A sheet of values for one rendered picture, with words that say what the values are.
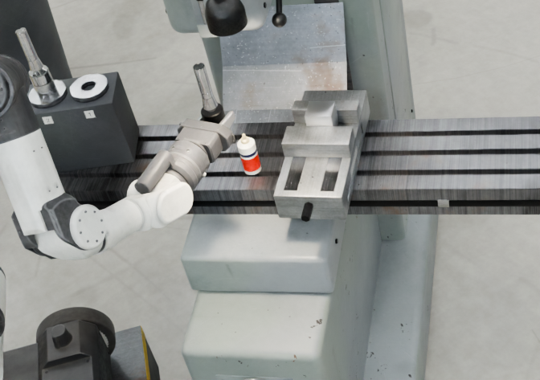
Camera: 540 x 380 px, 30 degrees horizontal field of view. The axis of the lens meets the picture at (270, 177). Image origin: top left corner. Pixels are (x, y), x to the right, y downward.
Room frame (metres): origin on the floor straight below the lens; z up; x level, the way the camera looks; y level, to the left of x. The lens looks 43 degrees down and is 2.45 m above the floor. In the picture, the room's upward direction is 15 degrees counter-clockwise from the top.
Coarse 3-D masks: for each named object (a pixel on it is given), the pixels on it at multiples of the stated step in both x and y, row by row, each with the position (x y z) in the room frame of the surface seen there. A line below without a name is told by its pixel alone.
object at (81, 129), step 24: (72, 96) 1.90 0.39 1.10; (96, 96) 1.87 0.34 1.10; (120, 96) 1.91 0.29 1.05; (48, 120) 1.87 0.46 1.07; (72, 120) 1.87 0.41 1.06; (96, 120) 1.86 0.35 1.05; (120, 120) 1.86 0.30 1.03; (48, 144) 1.88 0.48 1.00; (72, 144) 1.87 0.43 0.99; (96, 144) 1.86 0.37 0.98; (120, 144) 1.85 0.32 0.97; (72, 168) 1.87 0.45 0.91
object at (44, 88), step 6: (48, 78) 1.92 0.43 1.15; (36, 84) 1.91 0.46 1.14; (42, 84) 1.91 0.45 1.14; (48, 84) 1.92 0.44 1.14; (54, 84) 1.93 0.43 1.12; (36, 90) 1.92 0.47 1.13; (42, 90) 1.91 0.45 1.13; (48, 90) 1.91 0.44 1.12; (54, 90) 1.92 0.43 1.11; (42, 96) 1.91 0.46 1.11; (48, 96) 1.91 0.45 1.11
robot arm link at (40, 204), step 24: (24, 144) 1.32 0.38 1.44; (0, 168) 1.32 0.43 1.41; (24, 168) 1.30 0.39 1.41; (48, 168) 1.31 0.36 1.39; (24, 192) 1.28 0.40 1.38; (48, 192) 1.28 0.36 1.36; (24, 216) 1.26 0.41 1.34; (48, 216) 1.25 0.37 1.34; (72, 216) 1.26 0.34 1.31; (96, 216) 1.28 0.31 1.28; (24, 240) 1.27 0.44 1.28; (72, 240) 1.23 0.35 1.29; (96, 240) 1.25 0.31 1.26
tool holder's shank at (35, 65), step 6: (18, 30) 1.94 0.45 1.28; (24, 30) 1.93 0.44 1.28; (18, 36) 1.92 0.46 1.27; (24, 36) 1.92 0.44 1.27; (24, 42) 1.92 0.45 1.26; (30, 42) 1.93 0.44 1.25; (24, 48) 1.92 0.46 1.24; (30, 48) 1.92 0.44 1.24; (30, 54) 1.92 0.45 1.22; (36, 54) 1.93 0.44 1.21; (30, 60) 1.92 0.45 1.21; (36, 60) 1.92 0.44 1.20; (30, 66) 1.92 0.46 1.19; (36, 66) 1.92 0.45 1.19; (42, 66) 1.93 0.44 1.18; (36, 72) 1.92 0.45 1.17
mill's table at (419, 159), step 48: (144, 144) 1.91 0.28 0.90; (384, 144) 1.69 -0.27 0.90; (432, 144) 1.65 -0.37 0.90; (480, 144) 1.61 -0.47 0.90; (528, 144) 1.57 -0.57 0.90; (96, 192) 1.78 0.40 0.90; (192, 192) 1.70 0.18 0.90; (240, 192) 1.66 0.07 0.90; (384, 192) 1.55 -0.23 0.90; (432, 192) 1.51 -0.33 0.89; (480, 192) 1.48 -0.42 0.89; (528, 192) 1.44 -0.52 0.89
